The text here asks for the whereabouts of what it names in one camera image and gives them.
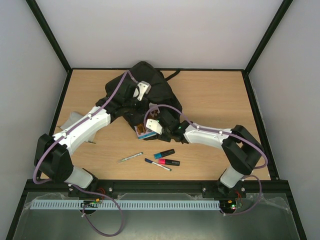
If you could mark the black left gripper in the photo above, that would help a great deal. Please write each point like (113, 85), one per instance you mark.
(142, 110)

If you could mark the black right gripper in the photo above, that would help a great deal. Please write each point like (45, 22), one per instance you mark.
(164, 135)

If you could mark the dog picture book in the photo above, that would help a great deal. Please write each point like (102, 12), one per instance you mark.
(142, 132)

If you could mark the black backpack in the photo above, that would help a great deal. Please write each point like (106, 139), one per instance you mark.
(160, 94)

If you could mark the grey cloth pouch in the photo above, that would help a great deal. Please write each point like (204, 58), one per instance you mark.
(73, 118)

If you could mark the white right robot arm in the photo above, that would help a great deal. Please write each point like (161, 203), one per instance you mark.
(241, 149)

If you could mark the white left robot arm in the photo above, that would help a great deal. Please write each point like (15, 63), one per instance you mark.
(53, 153)

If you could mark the blue cap highlighter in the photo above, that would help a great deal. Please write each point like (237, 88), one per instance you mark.
(164, 154)

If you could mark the pink cap highlighter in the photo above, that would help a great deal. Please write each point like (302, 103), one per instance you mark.
(169, 162)

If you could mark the silver green tip pen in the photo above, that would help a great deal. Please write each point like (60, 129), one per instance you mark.
(130, 157)

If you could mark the blue cap whiteboard marker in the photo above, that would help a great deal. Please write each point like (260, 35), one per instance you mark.
(157, 164)

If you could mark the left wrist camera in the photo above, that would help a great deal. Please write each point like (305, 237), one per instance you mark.
(142, 89)

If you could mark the black aluminium mounting rail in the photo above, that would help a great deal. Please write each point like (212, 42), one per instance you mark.
(206, 188)

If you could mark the black cage frame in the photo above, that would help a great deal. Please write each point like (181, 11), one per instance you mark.
(272, 169)

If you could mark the light blue slotted cable duct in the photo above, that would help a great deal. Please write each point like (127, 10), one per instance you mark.
(168, 205)

